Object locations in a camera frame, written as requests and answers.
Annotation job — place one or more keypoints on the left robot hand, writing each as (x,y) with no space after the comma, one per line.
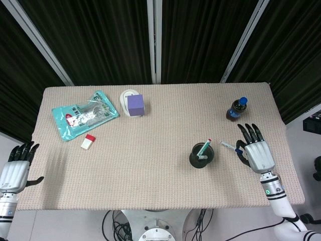
(12,173)

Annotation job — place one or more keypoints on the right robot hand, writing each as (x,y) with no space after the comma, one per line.
(259,155)

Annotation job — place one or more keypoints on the white marker with blue cap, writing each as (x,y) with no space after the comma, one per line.
(228,145)

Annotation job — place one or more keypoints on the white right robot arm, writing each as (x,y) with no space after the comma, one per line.
(281,203)

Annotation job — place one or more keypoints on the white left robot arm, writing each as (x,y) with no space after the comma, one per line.
(6,208)

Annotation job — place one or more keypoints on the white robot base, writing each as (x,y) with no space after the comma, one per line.
(155,226)

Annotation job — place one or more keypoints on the white marker with green print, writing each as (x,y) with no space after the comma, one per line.
(206,146)

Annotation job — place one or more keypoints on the black mesh pen holder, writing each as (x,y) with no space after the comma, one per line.
(194,160)

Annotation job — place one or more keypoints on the cola bottle with blue cap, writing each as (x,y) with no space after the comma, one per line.
(234,111)

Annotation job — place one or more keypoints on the black equipment box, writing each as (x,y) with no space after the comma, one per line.
(312,123)

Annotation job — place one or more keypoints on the teal cleaning cloth package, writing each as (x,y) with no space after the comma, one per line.
(75,125)

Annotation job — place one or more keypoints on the red and white eraser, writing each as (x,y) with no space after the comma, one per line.
(87,144)

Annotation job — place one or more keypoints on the beige woven tablecloth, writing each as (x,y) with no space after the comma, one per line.
(150,163)

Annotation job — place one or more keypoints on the white tape roll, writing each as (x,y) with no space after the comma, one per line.
(123,100)

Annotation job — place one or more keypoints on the purple foam cube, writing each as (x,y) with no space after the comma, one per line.
(135,105)

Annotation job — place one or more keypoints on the black curtain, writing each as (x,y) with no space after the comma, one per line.
(100,37)

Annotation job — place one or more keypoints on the grey metal frame post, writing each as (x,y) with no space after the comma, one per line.
(245,37)
(37,35)
(154,37)

